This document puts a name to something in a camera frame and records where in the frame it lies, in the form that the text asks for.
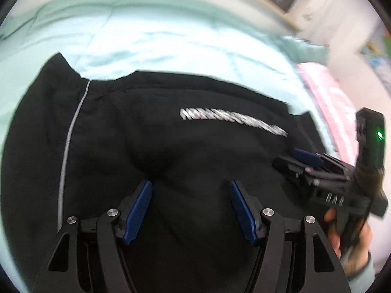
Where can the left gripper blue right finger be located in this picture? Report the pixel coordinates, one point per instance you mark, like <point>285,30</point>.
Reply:
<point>248,210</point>

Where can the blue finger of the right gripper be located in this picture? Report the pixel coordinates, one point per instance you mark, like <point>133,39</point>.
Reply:
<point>307,157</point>

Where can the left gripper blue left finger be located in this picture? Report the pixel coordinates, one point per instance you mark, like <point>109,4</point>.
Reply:
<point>133,209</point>

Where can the black jacket with white stripe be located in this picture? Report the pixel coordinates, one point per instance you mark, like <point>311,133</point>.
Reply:
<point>78,147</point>

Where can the teal sleeved right forearm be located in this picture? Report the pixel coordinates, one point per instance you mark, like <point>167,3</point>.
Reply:
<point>360,281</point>

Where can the right hand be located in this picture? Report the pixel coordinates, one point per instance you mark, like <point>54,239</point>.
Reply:
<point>359,255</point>

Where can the pink embroidered pillow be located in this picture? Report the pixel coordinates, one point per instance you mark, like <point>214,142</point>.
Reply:
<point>335,107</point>

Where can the teal pillow behind pink pillow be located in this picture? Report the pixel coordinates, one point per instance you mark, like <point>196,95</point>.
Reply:
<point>302,51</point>

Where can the teal quilted bedspread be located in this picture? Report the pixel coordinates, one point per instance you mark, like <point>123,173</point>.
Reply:
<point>105,40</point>

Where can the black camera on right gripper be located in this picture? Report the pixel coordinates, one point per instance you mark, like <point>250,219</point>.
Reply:
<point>371,138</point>

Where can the colourful wall map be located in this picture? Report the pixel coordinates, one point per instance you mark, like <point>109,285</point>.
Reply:
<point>376,51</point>

